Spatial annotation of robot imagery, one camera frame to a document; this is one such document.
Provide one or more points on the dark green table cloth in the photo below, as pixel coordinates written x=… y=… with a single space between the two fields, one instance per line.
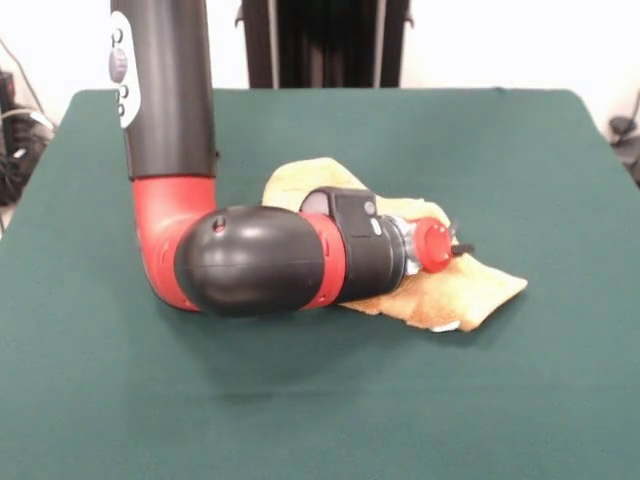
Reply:
x=150 y=375

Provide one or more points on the black clamp object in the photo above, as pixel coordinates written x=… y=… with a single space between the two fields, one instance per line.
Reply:
x=622 y=130

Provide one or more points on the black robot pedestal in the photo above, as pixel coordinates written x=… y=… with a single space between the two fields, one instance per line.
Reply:
x=325 y=50

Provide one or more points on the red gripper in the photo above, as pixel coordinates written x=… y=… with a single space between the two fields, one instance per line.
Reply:
x=434 y=245

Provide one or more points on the tan terry towel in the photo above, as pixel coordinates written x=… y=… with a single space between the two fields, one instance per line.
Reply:
x=475 y=295

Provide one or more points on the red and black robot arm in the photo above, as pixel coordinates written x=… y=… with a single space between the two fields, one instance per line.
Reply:
x=250 y=260

